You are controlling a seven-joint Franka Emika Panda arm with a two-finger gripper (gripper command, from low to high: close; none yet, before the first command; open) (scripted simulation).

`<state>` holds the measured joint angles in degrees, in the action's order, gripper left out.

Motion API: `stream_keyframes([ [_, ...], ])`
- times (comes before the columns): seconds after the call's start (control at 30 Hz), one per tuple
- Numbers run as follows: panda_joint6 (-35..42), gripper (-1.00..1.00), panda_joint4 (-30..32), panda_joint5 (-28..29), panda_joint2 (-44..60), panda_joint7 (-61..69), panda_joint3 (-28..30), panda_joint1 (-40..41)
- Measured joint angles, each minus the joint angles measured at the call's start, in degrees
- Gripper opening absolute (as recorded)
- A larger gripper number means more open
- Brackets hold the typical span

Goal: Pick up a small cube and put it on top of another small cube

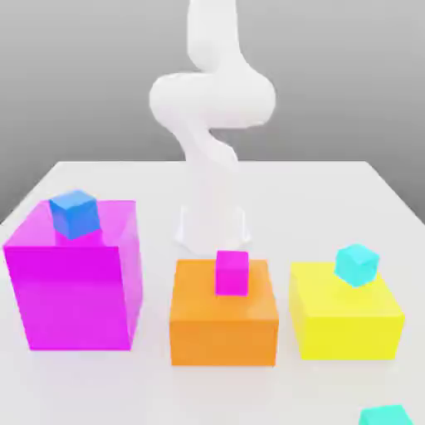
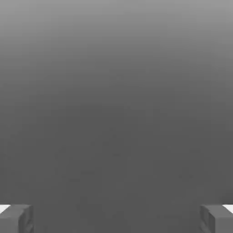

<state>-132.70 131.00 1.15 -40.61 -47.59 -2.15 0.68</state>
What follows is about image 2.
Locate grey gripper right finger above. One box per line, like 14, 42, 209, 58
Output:
199, 204, 233, 233

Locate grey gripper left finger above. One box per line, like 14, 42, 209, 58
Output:
0, 204, 35, 233

